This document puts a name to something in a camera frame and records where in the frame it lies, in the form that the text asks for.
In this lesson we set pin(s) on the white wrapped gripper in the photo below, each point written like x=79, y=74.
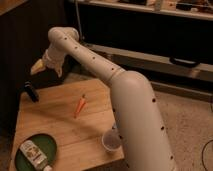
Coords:
x=52, y=58

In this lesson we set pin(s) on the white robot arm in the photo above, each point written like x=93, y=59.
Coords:
x=140, y=125

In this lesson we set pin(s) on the orange toy carrot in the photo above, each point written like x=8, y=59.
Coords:
x=80, y=105

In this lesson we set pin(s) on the metal pole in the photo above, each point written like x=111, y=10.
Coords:
x=79, y=21

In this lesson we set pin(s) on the dark green plate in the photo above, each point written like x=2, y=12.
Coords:
x=48, y=146

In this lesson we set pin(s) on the white labelled bottle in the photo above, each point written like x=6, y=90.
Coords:
x=34, y=154

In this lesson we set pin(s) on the grey metal beam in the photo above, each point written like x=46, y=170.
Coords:
x=151, y=62

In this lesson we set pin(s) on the cluttered shelf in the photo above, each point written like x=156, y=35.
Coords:
x=157, y=7

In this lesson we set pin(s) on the black handle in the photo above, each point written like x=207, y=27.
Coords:
x=184, y=64

